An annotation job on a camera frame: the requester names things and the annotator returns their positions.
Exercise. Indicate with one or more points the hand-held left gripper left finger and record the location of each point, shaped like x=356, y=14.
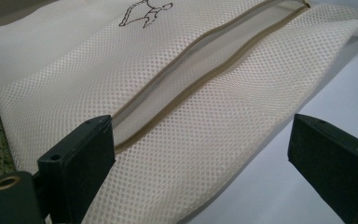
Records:
x=74, y=168

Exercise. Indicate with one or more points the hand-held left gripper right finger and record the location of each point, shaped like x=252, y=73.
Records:
x=332, y=161

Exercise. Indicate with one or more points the cream mesh laundry bag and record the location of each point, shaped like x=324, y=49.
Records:
x=205, y=137

